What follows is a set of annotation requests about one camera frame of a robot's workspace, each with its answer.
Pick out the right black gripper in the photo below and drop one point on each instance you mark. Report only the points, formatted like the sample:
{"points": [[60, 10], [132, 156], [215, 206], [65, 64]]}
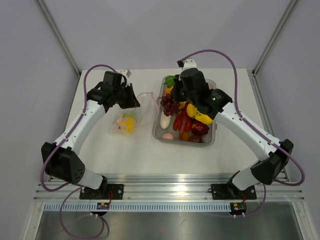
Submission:
{"points": [[178, 82]]}

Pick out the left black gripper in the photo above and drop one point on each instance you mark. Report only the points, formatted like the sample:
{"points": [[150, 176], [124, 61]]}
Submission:
{"points": [[132, 102]]}

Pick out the green bitter gourd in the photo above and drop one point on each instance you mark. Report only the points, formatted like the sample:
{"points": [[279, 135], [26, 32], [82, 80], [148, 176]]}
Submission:
{"points": [[130, 114]]}

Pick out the clear pink zip top bag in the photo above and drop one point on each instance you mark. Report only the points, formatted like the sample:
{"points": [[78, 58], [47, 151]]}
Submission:
{"points": [[146, 113]]}

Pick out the yellow bell pepper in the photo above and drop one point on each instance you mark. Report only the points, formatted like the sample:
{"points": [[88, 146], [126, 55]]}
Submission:
{"points": [[126, 124]]}

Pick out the dark red grape bunch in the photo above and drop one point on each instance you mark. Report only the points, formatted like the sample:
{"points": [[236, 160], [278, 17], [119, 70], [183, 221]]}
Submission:
{"points": [[170, 106]]}

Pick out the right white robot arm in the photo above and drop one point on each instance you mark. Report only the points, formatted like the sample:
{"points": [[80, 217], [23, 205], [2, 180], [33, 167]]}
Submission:
{"points": [[271, 153]]}

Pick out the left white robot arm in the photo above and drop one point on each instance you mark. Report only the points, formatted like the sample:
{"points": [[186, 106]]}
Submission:
{"points": [[61, 158]]}

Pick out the clear plastic food container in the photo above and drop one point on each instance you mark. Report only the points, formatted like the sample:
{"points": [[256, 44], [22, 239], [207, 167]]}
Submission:
{"points": [[157, 131]]}

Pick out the green bell pepper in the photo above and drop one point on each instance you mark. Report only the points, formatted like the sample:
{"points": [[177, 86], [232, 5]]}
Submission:
{"points": [[171, 80]]}

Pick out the red crayfish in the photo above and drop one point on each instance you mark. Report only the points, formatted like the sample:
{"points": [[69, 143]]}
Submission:
{"points": [[183, 122]]}

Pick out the red bell pepper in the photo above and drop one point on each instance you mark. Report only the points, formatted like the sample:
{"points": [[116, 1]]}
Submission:
{"points": [[199, 128]]}

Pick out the pink egg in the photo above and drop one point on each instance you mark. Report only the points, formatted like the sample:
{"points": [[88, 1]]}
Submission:
{"points": [[168, 136]]}

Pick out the dark red apple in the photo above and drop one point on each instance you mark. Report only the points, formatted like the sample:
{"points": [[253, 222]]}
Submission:
{"points": [[195, 138]]}

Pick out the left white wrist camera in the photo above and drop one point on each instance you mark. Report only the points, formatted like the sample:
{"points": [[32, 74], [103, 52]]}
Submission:
{"points": [[126, 73]]}

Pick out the aluminium mounting rail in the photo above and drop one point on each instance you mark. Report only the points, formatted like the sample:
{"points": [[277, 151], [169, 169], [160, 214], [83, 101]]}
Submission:
{"points": [[173, 188]]}

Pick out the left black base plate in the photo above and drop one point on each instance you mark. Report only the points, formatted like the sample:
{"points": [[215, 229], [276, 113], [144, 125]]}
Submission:
{"points": [[112, 191]]}

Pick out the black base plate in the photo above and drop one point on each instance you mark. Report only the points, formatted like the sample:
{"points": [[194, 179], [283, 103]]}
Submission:
{"points": [[224, 191], [112, 191]]}

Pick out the left aluminium frame post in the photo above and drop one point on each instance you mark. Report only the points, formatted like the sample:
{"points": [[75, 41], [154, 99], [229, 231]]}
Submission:
{"points": [[58, 36]]}

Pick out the aluminium frame post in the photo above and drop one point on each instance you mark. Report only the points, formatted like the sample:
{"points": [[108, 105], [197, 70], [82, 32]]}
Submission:
{"points": [[58, 36], [275, 35]]}

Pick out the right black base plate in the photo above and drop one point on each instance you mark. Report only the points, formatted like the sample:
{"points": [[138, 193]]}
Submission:
{"points": [[224, 191]]}

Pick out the slotted white cable duct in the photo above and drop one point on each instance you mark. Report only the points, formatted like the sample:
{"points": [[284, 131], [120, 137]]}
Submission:
{"points": [[139, 207]]}

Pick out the right aluminium frame post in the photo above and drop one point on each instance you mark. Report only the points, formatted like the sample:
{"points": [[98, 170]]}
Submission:
{"points": [[275, 35]]}

